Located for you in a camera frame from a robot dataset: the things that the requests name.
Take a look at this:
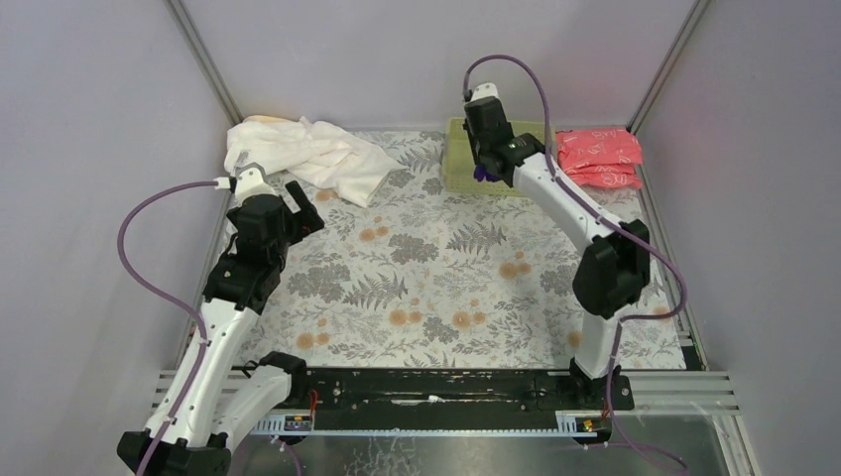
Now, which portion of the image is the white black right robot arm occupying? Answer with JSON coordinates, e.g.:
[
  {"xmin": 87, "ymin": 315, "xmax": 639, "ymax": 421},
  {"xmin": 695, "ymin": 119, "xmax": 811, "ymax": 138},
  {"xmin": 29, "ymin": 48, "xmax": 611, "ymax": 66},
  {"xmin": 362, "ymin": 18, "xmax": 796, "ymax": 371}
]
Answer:
[{"xmin": 462, "ymin": 90, "xmax": 651, "ymax": 380}]

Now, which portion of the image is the pink patterned plastic package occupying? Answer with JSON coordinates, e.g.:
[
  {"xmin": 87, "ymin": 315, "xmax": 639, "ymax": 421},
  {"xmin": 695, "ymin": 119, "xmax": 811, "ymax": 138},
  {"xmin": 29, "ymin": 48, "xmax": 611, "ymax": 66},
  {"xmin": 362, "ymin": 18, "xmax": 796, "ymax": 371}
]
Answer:
[{"xmin": 555, "ymin": 128, "xmax": 643, "ymax": 189}]

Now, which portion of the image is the purple microfibre towel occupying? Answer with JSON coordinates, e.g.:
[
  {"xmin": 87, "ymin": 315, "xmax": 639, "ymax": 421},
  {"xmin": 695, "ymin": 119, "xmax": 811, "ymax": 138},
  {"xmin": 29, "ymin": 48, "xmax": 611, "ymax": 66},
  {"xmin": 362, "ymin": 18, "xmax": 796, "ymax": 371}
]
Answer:
[{"xmin": 473, "ymin": 165, "xmax": 501, "ymax": 183}]

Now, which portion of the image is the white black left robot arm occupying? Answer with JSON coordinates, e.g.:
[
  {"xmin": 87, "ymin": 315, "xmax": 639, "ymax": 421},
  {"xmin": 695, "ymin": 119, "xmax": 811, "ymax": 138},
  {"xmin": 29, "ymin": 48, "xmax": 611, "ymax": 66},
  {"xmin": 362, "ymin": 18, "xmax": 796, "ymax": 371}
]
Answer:
[{"xmin": 117, "ymin": 178, "xmax": 324, "ymax": 475}]

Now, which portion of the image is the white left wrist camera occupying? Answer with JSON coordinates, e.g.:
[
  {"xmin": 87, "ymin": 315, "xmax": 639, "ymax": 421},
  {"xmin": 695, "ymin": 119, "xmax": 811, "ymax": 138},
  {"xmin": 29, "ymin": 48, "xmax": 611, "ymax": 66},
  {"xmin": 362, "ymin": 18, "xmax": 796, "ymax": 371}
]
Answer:
[{"xmin": 229, "ymin": 164, "xmax": 277, "ymax": 204}]

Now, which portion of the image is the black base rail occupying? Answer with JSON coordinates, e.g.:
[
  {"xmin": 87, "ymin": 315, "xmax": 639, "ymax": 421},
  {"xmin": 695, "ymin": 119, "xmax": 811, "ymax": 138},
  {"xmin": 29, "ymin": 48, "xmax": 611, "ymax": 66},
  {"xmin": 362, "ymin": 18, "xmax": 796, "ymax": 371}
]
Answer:
[{"xmin": 273, "ymin": 367, "xmax": 635, "ymax": 433}]

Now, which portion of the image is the green perforated plastic basket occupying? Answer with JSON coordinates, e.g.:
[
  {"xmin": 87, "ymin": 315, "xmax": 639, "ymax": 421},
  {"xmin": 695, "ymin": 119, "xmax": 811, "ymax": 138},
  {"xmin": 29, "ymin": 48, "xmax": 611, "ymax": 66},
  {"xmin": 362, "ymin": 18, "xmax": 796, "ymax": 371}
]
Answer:
[{"xmin": 441, "ymin": 117, "xmax": 523, "ymax": 197}]

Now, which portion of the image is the white crumpled towel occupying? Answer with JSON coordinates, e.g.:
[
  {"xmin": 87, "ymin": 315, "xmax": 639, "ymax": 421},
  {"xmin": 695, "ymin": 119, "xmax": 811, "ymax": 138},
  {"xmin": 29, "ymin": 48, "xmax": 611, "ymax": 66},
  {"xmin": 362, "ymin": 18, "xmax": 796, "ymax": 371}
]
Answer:
[{"xmin": 223, "ymin": 115, "xmax": 404, "ymax": 207}]

